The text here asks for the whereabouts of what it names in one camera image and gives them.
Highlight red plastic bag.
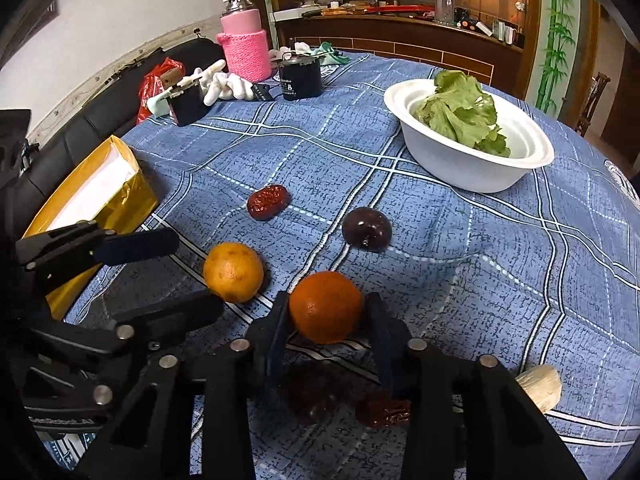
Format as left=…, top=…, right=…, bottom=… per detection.
left=136, top=57, right=187, bottom=126

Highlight red jujube date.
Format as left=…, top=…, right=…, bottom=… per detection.
left=355, top=394, right=412, bottom=429
left=246, top=185, right=292, bottom=222

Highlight pink thermos bottle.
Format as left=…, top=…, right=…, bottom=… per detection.
left=216, top=0, right=272, bottom=82

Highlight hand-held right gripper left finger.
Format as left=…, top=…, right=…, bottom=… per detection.
left=75, top=290, right=292, bottom=480

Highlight black sofa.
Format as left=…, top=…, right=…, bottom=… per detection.
left=10, top=39, right=228, bottom=221

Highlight blue plaid tablecloth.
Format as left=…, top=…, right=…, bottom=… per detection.
left=40, top=50, right=640, bottom=480

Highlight wooden bar counter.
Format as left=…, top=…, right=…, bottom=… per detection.
left=272, top=2, right=526, bottom=98

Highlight yellow cardboard box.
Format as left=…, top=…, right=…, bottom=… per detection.
left=22, top=135, right=160, bottom=321

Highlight bamboo painted panel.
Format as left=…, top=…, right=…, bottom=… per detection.
left=525, top=0, right=576, bottom=116

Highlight yellowish mandarin orange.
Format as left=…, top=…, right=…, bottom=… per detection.
left=202, top=242, right=265, bottom=304

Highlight green lettuce leaves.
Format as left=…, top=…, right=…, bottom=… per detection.
left=412, top=70, right=512, bottom=158

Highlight black jar with cork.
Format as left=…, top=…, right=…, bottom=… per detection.
left=160, top=67, right=206, bottom=127

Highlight white bowl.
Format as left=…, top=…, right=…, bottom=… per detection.
left=383, top=78, right=555, bottom=194

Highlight black cylindrical container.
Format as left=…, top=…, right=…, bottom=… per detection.
left=278, top=52, right=323, bottom=99

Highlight white cloth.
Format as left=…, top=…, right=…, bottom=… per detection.
left=270, top=42, right=313, bottom=61

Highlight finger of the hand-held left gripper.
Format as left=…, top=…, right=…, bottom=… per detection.
left=15, top=220, right=180, bottom=292
left=10, top=291, right=227, bottom=407

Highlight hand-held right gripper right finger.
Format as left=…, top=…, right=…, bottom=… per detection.
left=367, top=291, right=586, bottom=480

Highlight mint green cloth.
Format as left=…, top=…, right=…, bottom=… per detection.
left=149, top=91, right=172, bottom=119

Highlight wooden chair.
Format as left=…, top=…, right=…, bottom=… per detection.
left=575, top=72, right=612, bottom=136

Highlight dark purple plum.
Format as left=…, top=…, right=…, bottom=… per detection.
left=285, top=365, right=346, bottom=423
left=341, top=207, right=392, bottom=253

